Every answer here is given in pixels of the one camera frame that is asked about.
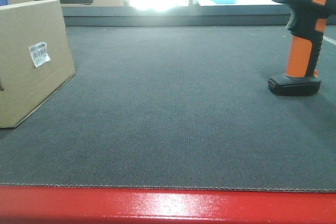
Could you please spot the brown cardboard box with label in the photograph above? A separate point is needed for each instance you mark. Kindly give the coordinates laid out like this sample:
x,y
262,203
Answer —
x,y
36,60

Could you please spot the orange black barcode scanner gun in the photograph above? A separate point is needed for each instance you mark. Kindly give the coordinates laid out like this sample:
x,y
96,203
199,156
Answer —
x,y
307,25

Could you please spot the dark grey fabric mat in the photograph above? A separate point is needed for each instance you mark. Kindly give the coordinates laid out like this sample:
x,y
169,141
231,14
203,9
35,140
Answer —
x,y
183,107

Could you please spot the blue tray in background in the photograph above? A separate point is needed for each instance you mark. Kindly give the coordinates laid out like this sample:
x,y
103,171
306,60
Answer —
x,y
223,2

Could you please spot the red table edge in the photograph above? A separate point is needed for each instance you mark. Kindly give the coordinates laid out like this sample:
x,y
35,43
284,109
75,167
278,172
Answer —
x,y
107,205

